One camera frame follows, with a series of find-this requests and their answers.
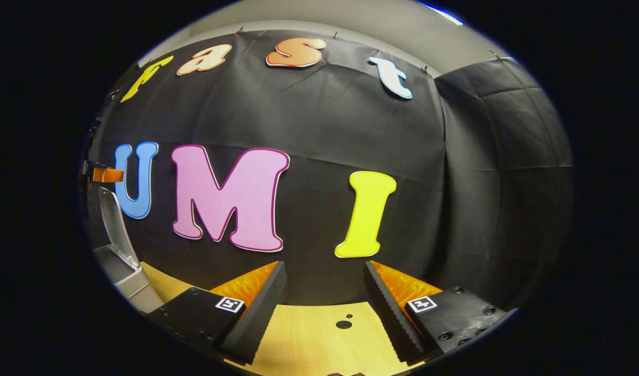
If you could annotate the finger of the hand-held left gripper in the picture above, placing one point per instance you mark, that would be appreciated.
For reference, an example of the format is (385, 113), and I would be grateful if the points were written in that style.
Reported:
(109, 175)

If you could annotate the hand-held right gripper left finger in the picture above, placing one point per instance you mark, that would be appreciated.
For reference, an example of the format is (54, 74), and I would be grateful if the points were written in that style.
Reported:
(254, 318)

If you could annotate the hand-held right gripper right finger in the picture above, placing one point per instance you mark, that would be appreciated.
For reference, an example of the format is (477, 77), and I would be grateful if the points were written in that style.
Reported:
(395, 318)

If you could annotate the white desktop garbage bin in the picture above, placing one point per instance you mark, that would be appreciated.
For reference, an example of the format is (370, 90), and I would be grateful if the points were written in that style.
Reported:
(126, 271)

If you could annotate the wooden desktop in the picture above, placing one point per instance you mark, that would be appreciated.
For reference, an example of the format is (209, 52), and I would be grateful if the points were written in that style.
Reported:
(309, 344)

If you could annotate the black backdrop cloth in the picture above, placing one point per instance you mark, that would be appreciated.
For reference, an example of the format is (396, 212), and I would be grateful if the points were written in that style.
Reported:
(351, 125)

